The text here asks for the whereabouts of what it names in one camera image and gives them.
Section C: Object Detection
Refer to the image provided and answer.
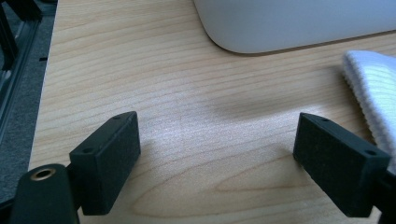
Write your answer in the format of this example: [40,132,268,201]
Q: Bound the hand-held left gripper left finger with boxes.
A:
[66,110,142,217]

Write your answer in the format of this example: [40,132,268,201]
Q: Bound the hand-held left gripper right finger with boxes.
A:
[292,112,391,218]

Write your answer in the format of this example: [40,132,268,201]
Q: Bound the white sock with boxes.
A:
[341,49,396,175]

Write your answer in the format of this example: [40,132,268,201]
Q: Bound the white compartment box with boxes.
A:
[192,0,396,57]

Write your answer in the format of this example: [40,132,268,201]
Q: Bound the metal floor rail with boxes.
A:
[0,17,43,143]

